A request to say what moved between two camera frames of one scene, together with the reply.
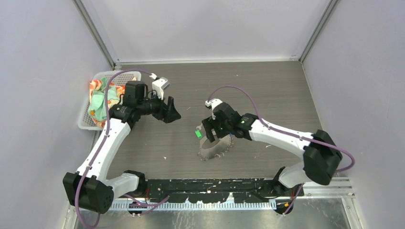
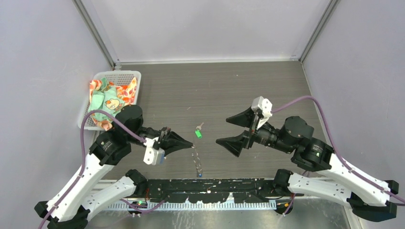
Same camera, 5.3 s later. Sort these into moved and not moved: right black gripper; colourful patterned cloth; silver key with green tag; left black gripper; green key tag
Moved: left black gripper; right black gripper
Not moved: green key tag; colourful patterned cloth; silver key with green tag
